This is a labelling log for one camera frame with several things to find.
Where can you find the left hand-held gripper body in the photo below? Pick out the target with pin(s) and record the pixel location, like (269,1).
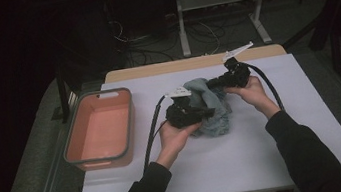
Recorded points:
(183,114)

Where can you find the person's left hand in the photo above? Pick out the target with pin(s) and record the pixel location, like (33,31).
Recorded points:
(174,139)

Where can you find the person's right hand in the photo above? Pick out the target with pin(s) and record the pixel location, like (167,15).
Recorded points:
(255,94)

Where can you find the light blue denim pants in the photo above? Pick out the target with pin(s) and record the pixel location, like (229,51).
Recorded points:
(217,116)

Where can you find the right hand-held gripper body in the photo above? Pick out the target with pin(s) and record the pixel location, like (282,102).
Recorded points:
(238,74)

